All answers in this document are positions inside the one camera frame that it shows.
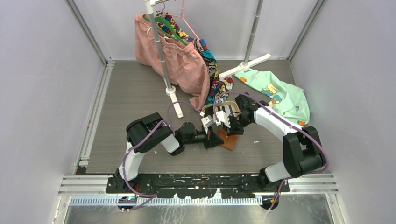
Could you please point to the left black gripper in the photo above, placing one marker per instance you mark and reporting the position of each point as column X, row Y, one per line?
column 211, row 139

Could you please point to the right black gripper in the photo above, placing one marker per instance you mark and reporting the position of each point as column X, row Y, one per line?
column 232, row 130

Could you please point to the brown leather card holder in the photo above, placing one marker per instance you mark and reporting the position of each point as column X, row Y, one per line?
column 230, row 141

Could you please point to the beige oval card tray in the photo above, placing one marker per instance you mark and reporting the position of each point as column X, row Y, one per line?
column 228, row 107

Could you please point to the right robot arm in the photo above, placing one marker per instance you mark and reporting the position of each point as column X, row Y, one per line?
column 302, row 150

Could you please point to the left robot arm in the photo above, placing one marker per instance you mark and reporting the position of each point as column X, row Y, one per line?
column 146, row 133

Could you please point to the colourful comic print garment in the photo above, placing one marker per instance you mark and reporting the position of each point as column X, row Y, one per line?
column 217, row 85

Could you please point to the mint cartoon print cloth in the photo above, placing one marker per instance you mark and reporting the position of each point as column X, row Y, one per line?
column 286, row 99

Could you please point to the pink skirt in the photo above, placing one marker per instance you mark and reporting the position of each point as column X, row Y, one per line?
column 185, row 65

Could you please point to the green clothes hanger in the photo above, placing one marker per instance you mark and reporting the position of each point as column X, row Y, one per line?
column 170, row 32

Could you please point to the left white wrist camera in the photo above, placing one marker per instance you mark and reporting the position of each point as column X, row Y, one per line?
column 207, row 121

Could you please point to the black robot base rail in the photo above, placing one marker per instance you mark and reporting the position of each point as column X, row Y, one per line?
column 196, row 186

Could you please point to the white clothes rack right post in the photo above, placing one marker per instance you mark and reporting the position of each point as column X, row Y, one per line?
column 246, row 64

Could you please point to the white clothes rack post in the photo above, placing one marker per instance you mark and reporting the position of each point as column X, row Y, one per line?
column 170, row 89
column 246, row 64

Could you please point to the white clothes rack left post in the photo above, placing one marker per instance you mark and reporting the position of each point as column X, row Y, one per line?
column 170, row 89

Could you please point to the pink wire hanger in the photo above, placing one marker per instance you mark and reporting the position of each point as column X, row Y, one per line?
column 182, row 16

